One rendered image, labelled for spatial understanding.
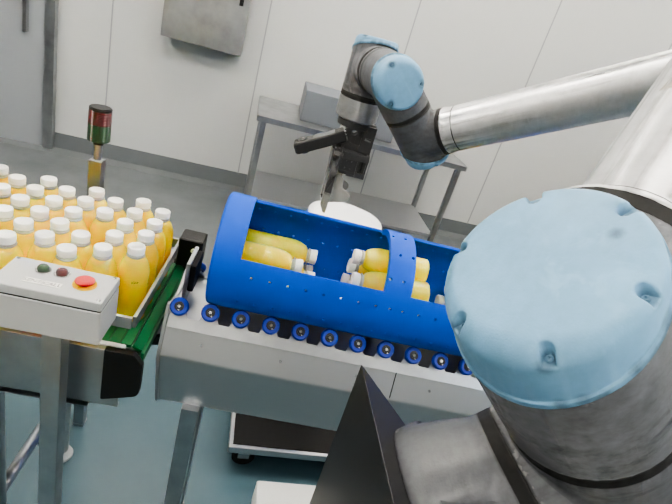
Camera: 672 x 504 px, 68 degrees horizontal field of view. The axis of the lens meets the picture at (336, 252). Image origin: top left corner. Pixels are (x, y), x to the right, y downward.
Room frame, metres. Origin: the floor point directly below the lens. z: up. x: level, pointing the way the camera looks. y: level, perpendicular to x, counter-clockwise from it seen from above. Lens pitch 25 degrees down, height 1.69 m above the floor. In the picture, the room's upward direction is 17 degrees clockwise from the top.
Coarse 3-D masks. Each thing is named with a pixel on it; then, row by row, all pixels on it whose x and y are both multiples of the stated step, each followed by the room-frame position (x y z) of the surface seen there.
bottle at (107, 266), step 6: (90, 258) 0.93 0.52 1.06; (96, 258) 0.92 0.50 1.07; (102, 258) 0.93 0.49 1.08; (108, 258) 0.94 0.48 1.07; (90, 264) 0.92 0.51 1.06; (96, 264) 0.92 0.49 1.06; (102, 264) 0.92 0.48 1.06; (108, 264) 0.93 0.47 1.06; (114, 264) 0.95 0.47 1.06; (90, 270) 0.91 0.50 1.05; (96, 270) 0.92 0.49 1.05; (102, 270) 0.92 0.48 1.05; (108, 270) 0.93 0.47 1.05; (114, 270) 0.94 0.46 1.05; (114, 276) 0.94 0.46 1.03
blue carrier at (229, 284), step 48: (240, 240) 1.01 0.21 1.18; (336, 240) 1.29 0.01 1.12; (384, 240) 1.29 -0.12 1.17; (240, 288) 0.98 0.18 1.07; (288, 288) 1.00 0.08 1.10; (336, 288) 1.02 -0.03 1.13; (384, 288) 1.05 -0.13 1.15; (432, 288) 1.33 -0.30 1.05; (384, 336) 1.06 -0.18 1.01; (432, 336) 1.06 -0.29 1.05
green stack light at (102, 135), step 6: (90, 126) 1.37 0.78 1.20; (96, 126) 1.37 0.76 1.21; (90, 132) 1.37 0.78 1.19; (96, 132) 1.37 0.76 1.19; (102, 132) 1.37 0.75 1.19; (108, 132) 1.39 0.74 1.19; (90, 138) 1.37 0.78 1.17; (96, 138) 1.37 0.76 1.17; (102, 138) 1.37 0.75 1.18; (108, 138) 1.39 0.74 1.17
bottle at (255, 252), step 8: (248, 248) 1.05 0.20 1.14; (256, 248) 1.06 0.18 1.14; (264, 248) 1.07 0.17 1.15; (272, 248) 1.08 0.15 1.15; (248, 256) 1.04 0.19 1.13; (256, 256) 1.05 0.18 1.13; (264, 256) 1.05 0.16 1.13; (272, 256) 1.06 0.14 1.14; (280, 256) 1.06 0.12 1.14; (288, 256) 1.08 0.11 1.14; (272, 264) 1.05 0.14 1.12; (280, 264) 1.05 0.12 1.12; (288, 264) 1.07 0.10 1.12
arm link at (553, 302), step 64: (640, 128) 0.47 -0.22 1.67; (576, 192) 0.37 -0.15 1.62; (640, 192) 0.38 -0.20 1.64; (512, 256) 0.34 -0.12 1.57; (576, 256) 0.32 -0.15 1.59; (640, 256) 0.30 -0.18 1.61; (512, 320) 0.29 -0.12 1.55; (576, 320) 0.27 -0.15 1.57; (640, 320) 0.27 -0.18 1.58; (512, 384) 0.28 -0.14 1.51; (576, 384) 0.26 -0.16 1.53; (640, 384) 0.27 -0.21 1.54; (576, 448) 0.29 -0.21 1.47; (640, 448) 0.29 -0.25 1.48
